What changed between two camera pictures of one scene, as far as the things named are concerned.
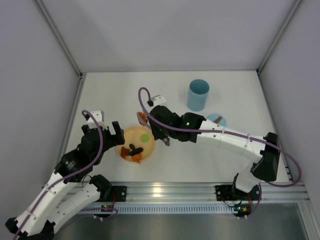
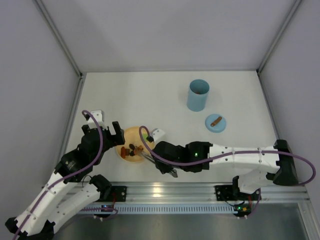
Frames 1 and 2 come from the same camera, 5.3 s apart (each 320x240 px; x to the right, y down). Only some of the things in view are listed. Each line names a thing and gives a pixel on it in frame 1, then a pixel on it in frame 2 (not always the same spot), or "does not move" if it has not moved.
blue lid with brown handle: x=218 y=118 does not move
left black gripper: x=110 y=136 does not move
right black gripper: x=155 y=127 to x=160 y=155
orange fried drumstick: x=137 y=157 to x=138 y=149
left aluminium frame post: x=79 y=88 does not move
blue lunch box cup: x=197 y=94 does not move
